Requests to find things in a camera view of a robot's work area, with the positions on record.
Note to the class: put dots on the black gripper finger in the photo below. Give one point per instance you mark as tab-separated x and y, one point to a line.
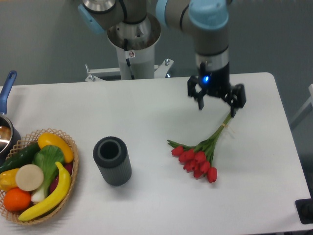
191	90
235	97

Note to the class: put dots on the blue handled saucepan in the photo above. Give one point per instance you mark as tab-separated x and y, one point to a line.
8	133

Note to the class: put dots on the dark grey ribbed vase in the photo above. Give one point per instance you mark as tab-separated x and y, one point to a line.
111	156

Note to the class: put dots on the green bok choy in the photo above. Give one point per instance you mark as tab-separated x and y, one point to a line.
45	159

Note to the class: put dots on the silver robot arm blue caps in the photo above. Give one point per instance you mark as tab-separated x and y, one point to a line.
133	31

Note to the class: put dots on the red tulip bouquet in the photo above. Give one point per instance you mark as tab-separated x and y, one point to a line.
198	159

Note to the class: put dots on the beige round disc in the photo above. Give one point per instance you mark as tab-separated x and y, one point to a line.
29	177

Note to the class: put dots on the yellow squash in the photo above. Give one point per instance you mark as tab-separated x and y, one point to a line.
46	139

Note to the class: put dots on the black device at table edge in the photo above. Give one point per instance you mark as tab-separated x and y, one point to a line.
305	210

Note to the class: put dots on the dark green cucumber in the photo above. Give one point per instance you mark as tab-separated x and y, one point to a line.
21	158

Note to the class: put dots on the yellow banana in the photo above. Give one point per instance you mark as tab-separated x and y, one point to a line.
52	200

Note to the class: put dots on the dark red vegetable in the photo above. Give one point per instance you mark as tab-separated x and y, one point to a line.
53	185

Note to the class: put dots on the orange fruit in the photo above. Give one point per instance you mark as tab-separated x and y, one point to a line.
17	200

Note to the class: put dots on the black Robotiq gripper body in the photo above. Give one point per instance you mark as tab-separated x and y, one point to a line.
214	83

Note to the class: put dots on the white frame at right edge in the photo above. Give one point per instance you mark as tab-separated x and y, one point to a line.
303	111

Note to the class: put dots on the yellow bell pepper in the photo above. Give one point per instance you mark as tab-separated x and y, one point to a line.
7	179

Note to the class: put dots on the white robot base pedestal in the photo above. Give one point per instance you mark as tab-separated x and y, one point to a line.
133	65

